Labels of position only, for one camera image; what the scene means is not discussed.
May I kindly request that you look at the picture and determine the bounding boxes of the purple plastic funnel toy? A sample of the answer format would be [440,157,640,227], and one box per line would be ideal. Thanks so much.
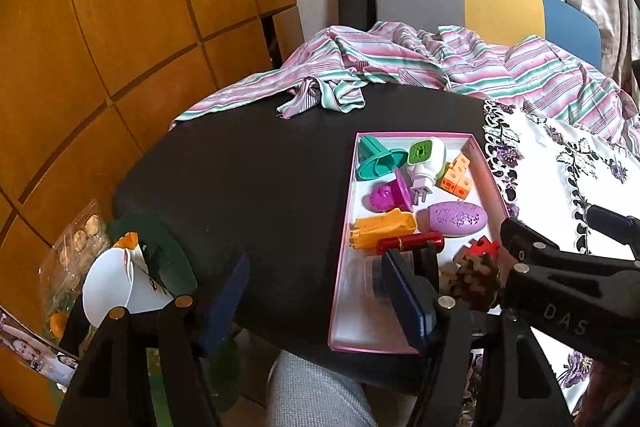
[369,167,414,212]

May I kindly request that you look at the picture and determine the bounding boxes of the grey yellow blue chair back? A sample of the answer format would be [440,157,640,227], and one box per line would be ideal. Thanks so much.
[374,0,603,72]

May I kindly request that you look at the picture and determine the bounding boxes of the red metallic cylinder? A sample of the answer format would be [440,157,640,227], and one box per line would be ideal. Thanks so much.
[376,231,445,255]

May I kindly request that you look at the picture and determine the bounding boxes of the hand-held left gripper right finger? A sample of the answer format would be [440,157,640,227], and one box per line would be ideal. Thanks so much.
[381,241,573,427]

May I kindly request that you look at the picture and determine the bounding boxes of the black brush with clear cap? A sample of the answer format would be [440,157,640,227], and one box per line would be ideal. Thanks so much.
[350,254,396,303]

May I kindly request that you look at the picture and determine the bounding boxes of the wooden panelled wardrobe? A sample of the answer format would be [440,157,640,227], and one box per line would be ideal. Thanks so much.
[0,0,306,423]

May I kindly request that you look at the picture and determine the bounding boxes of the red notched block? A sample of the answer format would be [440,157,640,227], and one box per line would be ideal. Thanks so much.
[467,236,501,260]

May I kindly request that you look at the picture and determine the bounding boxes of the person's grey trousered leg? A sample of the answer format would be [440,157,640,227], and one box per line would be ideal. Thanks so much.
[267,351,378,427]

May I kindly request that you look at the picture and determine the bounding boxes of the purple oval soap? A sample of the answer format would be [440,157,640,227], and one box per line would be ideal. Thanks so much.
[417,201,489,239]

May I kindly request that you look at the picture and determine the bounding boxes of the pink green striped cloth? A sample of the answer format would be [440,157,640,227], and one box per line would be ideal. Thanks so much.
[170,21,640,142]

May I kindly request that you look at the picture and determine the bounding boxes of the teal plastic funnel toy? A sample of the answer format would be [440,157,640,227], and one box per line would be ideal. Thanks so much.
[356,134,410,181]

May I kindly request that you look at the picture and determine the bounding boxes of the orange dotted cube blocks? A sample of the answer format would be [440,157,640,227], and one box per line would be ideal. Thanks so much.
[436,153,473,200]

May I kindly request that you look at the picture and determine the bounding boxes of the white floral embroidered tablecloth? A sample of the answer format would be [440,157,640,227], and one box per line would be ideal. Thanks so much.
[462,99,640,427]

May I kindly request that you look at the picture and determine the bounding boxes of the orange plastic piece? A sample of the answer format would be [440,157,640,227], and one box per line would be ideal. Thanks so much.
[352,208,418,250]

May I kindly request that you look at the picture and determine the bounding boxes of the printed photo leaflet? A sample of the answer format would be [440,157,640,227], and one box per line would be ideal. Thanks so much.
[0,306,81,390]

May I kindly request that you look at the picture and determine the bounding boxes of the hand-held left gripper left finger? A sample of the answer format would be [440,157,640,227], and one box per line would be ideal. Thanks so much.
[55,253,251,427]

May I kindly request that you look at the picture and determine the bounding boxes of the green white plug-in device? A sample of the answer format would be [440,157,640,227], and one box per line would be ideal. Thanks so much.
[405,137,447,206]

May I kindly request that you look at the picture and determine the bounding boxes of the clear plastic snack bag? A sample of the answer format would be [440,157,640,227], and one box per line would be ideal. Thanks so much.
[39,199,113,313]

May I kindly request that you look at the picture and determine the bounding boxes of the pink rimmed white tray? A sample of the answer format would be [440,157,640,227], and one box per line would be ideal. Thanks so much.
[327,132,511,354]

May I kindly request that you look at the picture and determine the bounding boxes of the white paper cup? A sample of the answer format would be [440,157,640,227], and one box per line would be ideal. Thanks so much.
[81,247,177,328]

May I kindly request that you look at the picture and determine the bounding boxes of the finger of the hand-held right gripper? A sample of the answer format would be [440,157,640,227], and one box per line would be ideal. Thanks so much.
[585,204,640,249]
[500,217,591,266]

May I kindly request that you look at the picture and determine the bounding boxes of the brown wooden peg puzzle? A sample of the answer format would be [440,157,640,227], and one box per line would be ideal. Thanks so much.
[440,252,506,314]

